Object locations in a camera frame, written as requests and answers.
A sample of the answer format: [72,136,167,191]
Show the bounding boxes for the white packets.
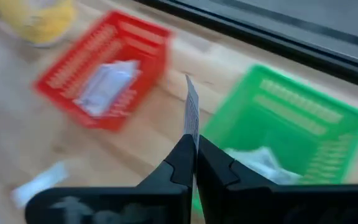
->
[75,60,142,118]

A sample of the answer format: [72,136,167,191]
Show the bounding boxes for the white blue yellow wipes canister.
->
[0,0,76,47]

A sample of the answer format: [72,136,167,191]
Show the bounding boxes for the green plastic basket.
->
[193,63,358,215]

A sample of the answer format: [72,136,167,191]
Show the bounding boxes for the red plastic basket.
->
[32,9,172,131]

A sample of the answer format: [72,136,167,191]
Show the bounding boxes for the black table edge rail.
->
[129,0,358,93]

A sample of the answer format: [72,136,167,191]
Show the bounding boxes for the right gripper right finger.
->
[197,135,276,224]

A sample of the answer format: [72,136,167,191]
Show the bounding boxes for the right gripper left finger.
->
[137,134,197,187]

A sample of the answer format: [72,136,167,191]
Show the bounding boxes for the white packet with black text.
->
[183,74,201,150]

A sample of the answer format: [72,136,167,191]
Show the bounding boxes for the plain white packet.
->
[224,146,303,186]

